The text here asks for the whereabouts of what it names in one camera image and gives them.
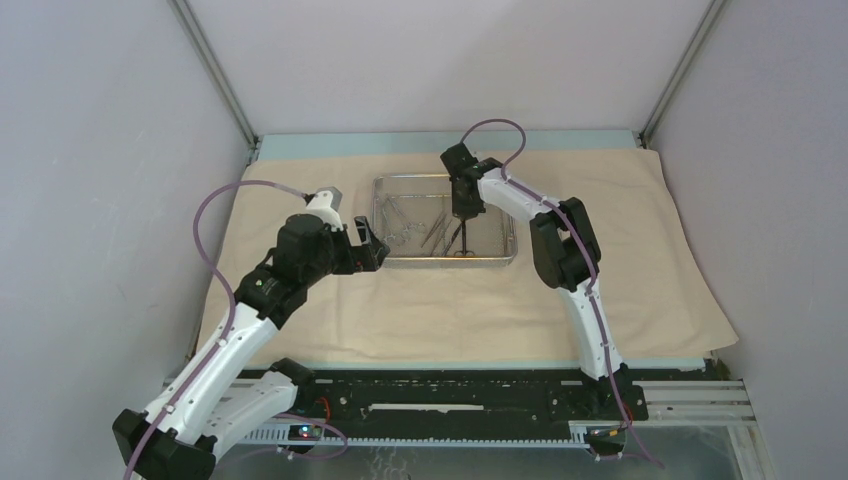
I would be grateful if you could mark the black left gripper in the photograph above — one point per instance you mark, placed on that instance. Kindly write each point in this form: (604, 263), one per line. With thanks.
(367, 256)

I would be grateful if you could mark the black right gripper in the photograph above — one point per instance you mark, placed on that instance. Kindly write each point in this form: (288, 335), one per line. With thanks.
(463, 210)

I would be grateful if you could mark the metal surgical instrument tray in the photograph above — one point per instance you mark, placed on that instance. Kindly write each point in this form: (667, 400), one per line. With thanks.
(412, 214)

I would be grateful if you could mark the metal surgical scissors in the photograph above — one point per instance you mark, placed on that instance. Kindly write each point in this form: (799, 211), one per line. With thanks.
(460, 238)

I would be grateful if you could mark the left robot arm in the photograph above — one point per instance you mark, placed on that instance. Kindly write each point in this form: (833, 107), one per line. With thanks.
(188, 427)

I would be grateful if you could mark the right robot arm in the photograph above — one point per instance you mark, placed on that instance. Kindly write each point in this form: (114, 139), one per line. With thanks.
(565, 250)

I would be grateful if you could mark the metal surgical forceps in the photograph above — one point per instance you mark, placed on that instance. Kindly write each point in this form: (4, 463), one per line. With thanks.
(434, 237)

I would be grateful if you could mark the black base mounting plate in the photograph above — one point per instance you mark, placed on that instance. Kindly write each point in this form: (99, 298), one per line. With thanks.
(378, 399)

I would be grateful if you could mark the aluminium frame rail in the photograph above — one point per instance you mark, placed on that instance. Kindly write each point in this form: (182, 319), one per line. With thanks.
(673, 399)

